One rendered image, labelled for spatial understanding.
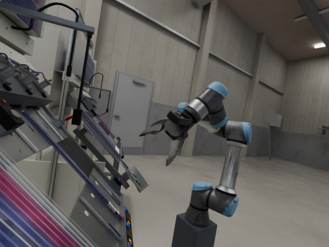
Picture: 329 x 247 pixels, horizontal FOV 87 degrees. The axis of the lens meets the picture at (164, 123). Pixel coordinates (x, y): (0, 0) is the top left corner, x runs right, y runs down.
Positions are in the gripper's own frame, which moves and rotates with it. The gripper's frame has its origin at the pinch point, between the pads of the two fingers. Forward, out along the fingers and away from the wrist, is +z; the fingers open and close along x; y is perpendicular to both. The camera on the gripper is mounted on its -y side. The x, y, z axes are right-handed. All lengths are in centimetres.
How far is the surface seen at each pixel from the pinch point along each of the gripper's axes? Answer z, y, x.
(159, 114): -79, 403, 224
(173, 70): -205, 368, 289
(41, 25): -1, -17, 69
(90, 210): 25.3, -3.4, -2.4
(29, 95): 16.2, -19.3, 33.3
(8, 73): 13.6, -28.7, 31.5
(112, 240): 26.6, 1.6, -12.4
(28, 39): 7, -16, 67
